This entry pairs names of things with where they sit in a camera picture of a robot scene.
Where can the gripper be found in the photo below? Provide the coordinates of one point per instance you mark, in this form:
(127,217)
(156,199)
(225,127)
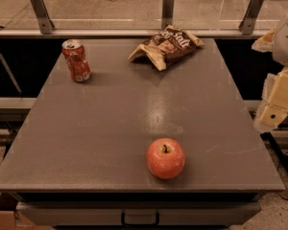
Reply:
(286,43)

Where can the brown chip bag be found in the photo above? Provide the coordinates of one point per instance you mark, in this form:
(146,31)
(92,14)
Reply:
(167,47)

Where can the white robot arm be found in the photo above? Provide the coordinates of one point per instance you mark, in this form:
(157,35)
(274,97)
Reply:
(280,43)

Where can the red apple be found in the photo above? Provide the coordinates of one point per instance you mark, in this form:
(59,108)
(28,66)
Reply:
(165,158)

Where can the black stand leg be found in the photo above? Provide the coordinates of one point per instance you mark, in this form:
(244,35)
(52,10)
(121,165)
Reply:
(282,157)

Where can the grey table drawer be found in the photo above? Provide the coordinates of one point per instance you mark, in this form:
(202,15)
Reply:
(108,213)

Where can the orange soda can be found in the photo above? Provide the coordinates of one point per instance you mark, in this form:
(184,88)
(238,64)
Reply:
(74,54)

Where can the glass barrier panel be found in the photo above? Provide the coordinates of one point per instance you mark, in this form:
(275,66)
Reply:
(125,14)

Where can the cardboard box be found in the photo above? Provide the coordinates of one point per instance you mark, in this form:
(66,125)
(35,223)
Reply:
(10,219)

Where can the right metal bracket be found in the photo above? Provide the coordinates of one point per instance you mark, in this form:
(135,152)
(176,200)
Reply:
(247,25)

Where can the metal bracket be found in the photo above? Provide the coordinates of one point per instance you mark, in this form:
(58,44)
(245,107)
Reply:
(45,24)
(247,25)
(167,13)

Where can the middle metal bracket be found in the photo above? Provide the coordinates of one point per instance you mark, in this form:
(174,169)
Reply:
(167,13)

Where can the black drawer handle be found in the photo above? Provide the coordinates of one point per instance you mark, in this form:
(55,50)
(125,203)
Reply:
(139,218)

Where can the left metal bracket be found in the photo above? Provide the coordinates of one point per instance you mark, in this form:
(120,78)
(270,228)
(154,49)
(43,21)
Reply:
(45,24)

